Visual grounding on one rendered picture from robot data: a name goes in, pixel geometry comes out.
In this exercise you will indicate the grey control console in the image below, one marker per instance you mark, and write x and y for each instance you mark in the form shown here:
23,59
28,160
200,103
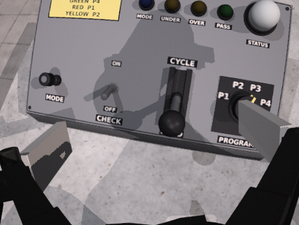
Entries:
107,64

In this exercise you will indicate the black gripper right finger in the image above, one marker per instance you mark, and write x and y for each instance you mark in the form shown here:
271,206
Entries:
274,200

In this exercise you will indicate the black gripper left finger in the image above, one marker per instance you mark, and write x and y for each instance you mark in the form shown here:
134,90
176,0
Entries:
26,174

